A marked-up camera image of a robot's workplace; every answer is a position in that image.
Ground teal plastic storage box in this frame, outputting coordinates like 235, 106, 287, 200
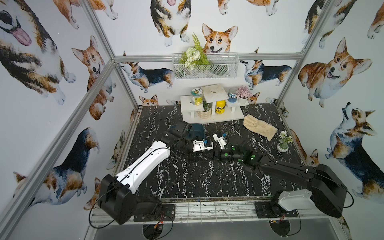
168, 121, 205, 142

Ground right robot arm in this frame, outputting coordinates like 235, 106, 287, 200
206, 147, 348, 218

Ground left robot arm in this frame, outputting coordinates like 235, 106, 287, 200
97, 121, 204, 225

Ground woven pot green plant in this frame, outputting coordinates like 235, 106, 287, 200
199, 101, 212, 120

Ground beige work glove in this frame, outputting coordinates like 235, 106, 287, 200
243, 115, 278, 142

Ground green label tin can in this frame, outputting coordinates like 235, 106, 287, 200
191, 88, 203, 106

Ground yellow can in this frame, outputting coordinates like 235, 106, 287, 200
215, 100, 226, 114

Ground white tiered display shelf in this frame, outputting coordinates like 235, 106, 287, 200
181, 84, 249, 124

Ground small potted white flower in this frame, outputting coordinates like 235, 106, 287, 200
277, 131, 293, 153

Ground pink flower pot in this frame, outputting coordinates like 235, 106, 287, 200
236, 86, 252, 105

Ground artificial green white flowers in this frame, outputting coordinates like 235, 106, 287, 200
179, 33, 211, 71

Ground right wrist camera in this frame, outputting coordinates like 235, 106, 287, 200
213, 133, 227, 150

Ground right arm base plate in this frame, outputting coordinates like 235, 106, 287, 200
254, 202, 298, 219

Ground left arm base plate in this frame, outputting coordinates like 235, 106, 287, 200
134, 204, 176, 222

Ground white wire wall basket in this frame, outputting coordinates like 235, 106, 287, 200
172, 53, 240, 80

